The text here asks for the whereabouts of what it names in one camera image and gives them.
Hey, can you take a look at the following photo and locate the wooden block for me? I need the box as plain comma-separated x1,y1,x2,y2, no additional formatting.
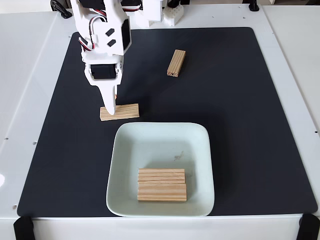
137,168,186,185
137,183,188,202
99,103,140,122
166,49,187,78

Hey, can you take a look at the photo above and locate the pale green square plate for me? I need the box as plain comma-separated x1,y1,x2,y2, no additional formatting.
105,121,216,218

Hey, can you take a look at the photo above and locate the black table mat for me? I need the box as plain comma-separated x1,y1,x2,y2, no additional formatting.
16,26,318,218

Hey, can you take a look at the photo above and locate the red black white servo cable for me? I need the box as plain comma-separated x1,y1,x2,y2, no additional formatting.
78,8,109,52
121,4,142,13

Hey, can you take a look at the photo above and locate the black corner bracket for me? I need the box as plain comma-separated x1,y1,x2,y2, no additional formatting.
297,213,320,240
12,216,35,240

